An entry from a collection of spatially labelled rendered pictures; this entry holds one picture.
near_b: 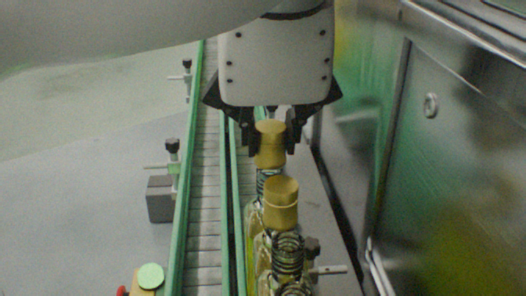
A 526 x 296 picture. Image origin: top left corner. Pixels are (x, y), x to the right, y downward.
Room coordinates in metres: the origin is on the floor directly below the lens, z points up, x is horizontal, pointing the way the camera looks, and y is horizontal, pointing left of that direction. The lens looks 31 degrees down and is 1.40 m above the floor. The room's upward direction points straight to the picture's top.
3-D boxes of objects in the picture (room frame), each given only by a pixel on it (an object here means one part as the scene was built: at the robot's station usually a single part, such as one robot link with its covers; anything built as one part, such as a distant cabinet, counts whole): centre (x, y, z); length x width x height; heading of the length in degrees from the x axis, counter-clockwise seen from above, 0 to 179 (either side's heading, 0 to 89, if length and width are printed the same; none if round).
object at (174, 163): (0.68, 0.18, 0.94); 0.07 x 0.04 x 0.13; 95
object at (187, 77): (1.14, 0.22, 0.94); 0.07 x 0.04 x 0.13; 95
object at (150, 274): (0.51, 0.19, 0.84); 0.05 x 0.05 x 0.03
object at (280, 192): (0.33, -0.02, 1.14); 0.04 x 0.04 x 0.04
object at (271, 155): (0.39, -0.01, 1.17); 0.04 x 0.04 x 0.04
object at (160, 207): (0.79, 0.22, 0.79); 0.08 x 0.08 x 0.08; 5
